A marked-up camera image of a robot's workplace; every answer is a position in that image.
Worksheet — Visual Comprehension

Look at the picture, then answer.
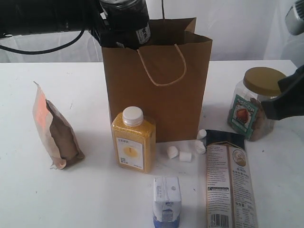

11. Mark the yellow millet plastic bottle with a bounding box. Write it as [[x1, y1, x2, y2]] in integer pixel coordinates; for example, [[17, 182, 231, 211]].
[[111, 106, 156, 173]]

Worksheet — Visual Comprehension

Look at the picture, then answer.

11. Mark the torn kraft paper pouch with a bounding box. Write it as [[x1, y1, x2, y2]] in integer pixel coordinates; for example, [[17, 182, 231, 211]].
[[32, 84, 85, 170]]

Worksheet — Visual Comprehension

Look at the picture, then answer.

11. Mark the white marshmallow right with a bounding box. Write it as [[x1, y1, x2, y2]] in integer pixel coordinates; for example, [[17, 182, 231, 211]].
[[194, 140, 206, 154]]

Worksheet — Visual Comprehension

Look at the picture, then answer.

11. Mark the white marshmallow middle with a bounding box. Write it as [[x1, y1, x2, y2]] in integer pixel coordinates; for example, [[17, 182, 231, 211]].
[[179, 151, 192, 162]]

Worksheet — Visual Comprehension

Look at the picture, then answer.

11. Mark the clear nut jar gold lid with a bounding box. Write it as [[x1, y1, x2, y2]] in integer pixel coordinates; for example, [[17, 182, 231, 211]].
[[227, 67, 286, 142]]

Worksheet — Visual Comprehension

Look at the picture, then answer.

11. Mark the dark jar with metal lid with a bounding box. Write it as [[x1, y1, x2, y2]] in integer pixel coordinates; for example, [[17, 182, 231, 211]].
[[100, 0, 151, 49]]

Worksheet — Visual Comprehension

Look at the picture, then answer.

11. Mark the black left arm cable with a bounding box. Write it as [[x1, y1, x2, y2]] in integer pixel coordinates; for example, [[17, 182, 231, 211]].
[[0, 28, 86, 55]]

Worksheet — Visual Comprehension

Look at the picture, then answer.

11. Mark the white marshmallow by bag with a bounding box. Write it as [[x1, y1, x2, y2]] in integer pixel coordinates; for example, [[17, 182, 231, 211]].
[[197, 129, 207, 140]]

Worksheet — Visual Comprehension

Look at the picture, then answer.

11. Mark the brown paper shopping bag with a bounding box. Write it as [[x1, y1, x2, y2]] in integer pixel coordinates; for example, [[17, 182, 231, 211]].
[[102, 18, 212, 142]]

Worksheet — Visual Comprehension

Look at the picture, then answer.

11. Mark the long noodle package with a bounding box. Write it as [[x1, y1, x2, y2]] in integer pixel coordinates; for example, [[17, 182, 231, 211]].
[[206, 130, 258, 228]]

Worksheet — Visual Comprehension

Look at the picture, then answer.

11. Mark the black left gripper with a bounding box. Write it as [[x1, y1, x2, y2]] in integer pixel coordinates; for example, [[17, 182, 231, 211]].
[[80, 0, 112, 47]]

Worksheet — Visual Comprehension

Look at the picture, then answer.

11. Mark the white blue milk carton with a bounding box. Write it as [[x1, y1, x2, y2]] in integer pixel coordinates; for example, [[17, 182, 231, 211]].
[[153, 177, 181, 228]]

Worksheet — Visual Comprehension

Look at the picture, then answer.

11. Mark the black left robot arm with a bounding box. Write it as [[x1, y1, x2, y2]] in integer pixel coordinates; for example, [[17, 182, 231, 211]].
[[0, 0, 115, 47]]

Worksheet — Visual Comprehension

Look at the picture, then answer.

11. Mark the white marshmallow left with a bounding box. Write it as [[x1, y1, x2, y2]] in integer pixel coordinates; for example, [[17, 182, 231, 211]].
[[167, 146, 179, 159]]

